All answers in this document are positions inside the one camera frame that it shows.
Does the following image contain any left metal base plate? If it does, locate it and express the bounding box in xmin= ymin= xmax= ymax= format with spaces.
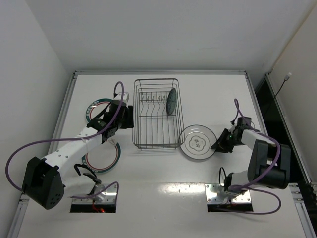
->
xmin=72 ymin=182 xmax=119 ymax=205

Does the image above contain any near green red rimmed plate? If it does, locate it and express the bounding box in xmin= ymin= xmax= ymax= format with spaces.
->
xmin=81 ymin=139 xmax=121 ymax=174

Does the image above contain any white plate teal rim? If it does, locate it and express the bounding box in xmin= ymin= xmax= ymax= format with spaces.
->
xmin=178 ymin=124 xmax=217 ymax=161

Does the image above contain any blue floral green plate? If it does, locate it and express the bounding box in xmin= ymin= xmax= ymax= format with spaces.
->
xmin=166 ymin=88 xmax=178 ymax=116

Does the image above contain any far green red rimmed plate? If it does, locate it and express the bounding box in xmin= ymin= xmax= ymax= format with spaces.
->
xmin=85 ymin=98 xmax=112 ymax=122

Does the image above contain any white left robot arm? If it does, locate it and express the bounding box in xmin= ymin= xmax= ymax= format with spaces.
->
xmin=22 ymin=93 xmax=134 ymax=210

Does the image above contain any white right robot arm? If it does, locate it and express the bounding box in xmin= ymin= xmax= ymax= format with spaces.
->
xmin=211 ymin=117 xmax=291 ymax=194

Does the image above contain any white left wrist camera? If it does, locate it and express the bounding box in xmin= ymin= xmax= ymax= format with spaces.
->
xmin=114 ymin=92 xmax=129 ymax=104

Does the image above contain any grey wire dish rack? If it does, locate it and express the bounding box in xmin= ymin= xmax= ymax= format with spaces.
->
xmin=132 ymin=78 xmax=184 ymax=150

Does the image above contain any metal base plate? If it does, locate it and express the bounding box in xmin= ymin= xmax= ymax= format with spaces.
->
xmin=205 ymin=183 xmax=252 ymax=205
xmin=72 ymin=182 xmax=119 ymax=205

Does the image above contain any green red rimmed plate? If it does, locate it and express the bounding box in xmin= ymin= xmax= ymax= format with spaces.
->
xmin=85 ymin=98 xmax=112 ymax=122
xmin=81 ymin=139 xmax=121 ymax=174

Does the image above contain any black hanging usb cable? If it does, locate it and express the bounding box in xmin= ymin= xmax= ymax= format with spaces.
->
xmin=262 ymin=72 xmax=292 ymax=117

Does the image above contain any aluminium table frame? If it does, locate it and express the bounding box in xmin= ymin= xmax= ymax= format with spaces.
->
xmin=15 ymin=70 xmax=310 ymax=238

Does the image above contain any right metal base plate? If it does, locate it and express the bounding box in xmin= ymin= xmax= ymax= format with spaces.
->
xmin=205 ymin=183 xmax=252 ymax=205

